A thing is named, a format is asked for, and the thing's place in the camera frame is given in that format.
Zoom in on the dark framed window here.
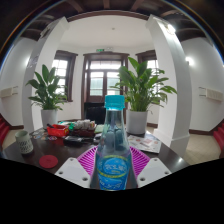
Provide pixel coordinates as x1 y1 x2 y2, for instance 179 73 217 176
135 49 161 88
51 49 79 103

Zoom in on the red box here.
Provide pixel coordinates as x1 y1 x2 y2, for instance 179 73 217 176
46 123 70 138

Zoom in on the green cloth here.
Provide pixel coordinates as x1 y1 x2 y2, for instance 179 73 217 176
94 123 105 134

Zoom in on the glowing wall lamp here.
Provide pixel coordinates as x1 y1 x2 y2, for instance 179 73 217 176
184 55 195 66

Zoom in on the white wall radiator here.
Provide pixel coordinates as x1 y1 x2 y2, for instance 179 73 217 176
198 86 224 102
0 85 19 99

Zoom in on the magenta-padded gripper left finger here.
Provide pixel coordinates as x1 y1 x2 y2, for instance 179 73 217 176
54 145 101 189

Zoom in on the printed magazine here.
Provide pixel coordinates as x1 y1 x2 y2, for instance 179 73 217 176
127 134 163 154

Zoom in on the flat round red coaster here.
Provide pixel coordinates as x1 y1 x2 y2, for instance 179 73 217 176
38 154 59 170

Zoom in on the clear bottle with blue cap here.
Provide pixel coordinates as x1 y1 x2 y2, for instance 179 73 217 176
89 94 138 192

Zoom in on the white paper notice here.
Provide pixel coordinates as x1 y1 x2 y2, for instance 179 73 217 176
28 54 41 69

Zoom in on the red carpeted staircase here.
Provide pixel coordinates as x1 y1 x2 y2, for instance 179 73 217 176
0 114 11 148
213 123 224 158

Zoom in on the black office chair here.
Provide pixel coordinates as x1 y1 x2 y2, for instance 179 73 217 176
83 101 108 125

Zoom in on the flat black device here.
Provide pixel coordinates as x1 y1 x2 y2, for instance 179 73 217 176
63 135 84 147

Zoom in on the pale green ceramic cup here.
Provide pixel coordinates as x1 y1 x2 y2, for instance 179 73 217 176
14 129 34 155

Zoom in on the dark wooden double door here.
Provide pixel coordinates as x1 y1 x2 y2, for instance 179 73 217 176
80 51 130 119

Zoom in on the potted plant in white pot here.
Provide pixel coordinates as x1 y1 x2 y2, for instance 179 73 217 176
111 56 178 136
25 64 69 129

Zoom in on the tea set on wooden tray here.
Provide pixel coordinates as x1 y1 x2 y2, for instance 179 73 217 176
69 119 97 138

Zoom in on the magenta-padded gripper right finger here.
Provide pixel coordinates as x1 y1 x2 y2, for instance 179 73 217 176
129 145 172 189

